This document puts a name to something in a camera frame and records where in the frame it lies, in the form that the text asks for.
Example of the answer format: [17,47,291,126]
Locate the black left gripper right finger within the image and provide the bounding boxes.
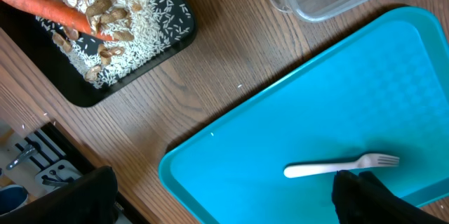
[332,170,446,224]

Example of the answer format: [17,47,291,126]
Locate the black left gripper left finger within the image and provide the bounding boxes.
[1,166,118,224]

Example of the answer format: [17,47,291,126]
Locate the white plastic fork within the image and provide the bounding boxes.
[283,153,400,178]

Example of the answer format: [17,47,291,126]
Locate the black waste tray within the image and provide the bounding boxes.
[0,0,197,108]

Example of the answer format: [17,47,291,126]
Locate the metal clamp lever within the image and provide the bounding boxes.
[6,144,39,170]

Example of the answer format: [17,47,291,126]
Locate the teal plastic tray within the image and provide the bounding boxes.
[159,7,448,223]

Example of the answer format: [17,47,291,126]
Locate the rice and peanuts pile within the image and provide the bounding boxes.
[37,0,194,89]

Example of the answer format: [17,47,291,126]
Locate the orange carrot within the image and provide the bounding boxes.
[1,0,114,41]

